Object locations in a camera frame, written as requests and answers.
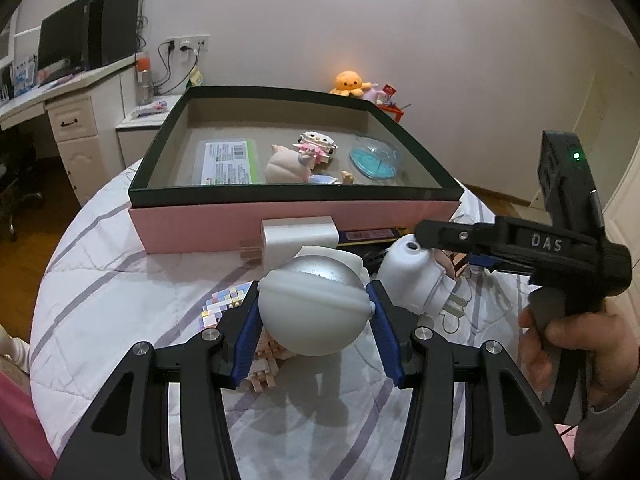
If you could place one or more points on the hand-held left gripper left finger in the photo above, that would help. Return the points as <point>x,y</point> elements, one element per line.
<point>245,340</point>

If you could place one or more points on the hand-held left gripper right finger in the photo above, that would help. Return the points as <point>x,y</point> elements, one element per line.
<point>387,340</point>

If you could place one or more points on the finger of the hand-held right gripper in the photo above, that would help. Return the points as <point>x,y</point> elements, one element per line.
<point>482,261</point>
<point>450,234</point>

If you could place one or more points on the white plug-in device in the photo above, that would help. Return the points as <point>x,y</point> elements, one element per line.
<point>410,275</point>

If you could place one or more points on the white astronaut figure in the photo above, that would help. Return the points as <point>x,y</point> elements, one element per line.
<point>315,310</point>

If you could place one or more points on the clear blue plastic dish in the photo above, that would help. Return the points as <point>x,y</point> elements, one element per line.
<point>375,160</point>

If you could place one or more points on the pink storage box dark rim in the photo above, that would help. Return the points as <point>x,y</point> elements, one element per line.
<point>200,225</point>

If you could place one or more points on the pink white block figure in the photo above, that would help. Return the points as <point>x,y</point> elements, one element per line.
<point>315,145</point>

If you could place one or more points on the small pink doll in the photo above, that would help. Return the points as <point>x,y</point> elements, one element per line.
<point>285,167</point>

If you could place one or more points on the green labelled packet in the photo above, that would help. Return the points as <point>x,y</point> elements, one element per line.
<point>227,162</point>

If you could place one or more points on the person's right forearm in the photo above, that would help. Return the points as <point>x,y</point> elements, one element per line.
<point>605,440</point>

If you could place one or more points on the person's right hand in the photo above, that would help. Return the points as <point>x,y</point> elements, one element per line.
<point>537,355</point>

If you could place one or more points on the pastel building block toy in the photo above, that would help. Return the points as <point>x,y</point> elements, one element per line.
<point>225,305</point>

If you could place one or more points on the dark flat box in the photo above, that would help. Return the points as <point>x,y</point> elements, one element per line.
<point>370,235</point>

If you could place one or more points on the white charger adapter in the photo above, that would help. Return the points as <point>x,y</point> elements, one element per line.
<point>295,237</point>

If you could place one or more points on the orange printed toy box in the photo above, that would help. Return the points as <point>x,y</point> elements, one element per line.
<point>395,112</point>

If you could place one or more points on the white door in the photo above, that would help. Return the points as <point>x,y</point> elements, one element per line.
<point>607,110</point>

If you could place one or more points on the red white card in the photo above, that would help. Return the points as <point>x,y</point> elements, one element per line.
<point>389,91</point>

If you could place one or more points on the purple plush toy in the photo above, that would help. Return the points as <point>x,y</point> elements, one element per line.
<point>372,94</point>

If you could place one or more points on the orange octopus plush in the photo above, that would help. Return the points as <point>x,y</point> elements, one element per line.
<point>347,82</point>

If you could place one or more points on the pink bedding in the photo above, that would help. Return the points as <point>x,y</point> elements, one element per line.
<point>20,420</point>

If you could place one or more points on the white desk with drawers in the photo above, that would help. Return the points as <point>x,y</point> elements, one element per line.
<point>75,160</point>

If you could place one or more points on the yellow green snack bag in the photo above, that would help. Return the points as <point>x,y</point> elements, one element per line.
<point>196,77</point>

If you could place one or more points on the clear bottle orange cap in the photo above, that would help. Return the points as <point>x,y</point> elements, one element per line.
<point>144,82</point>

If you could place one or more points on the black office chair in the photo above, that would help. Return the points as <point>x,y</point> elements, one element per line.
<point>20,175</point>

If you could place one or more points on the black computer tower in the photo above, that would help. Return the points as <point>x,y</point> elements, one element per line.
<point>112,27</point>

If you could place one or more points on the blue white box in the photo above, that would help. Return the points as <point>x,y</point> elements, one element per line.
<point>25,75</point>

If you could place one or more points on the black computer monitor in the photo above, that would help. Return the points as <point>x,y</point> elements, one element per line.
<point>62,35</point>

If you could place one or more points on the cream wooden post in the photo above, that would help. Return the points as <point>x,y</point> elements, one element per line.
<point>12,347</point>

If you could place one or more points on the white wall socket strip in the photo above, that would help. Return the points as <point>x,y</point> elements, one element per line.
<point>187,42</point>

